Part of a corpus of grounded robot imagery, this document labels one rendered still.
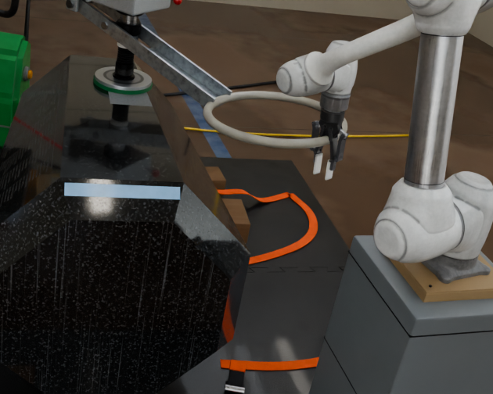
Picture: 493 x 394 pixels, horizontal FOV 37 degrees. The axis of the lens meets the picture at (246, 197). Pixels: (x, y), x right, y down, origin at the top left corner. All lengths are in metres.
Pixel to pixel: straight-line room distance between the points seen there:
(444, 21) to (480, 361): 0.97
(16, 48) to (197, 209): 2.10
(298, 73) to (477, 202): 0.60
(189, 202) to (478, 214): 0.82
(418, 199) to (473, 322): 0.41
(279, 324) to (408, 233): 1.34
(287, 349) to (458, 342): 1.04
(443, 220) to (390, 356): 0.43
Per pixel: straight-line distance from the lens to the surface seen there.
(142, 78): 2.83
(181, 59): 2.70
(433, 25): 1.77
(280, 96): 2.69
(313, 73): 2.10
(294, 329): 3.08
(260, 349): 2.94
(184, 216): 2.16
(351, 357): 2.29
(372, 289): 2.15
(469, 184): 2.02
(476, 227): 2.03
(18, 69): 4.08
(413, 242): 1.85
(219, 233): 2.26
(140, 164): 2.24
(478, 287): 2.11
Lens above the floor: 1.89
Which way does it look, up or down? 28 degrees down
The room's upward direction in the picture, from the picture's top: 11 degrees clockwise
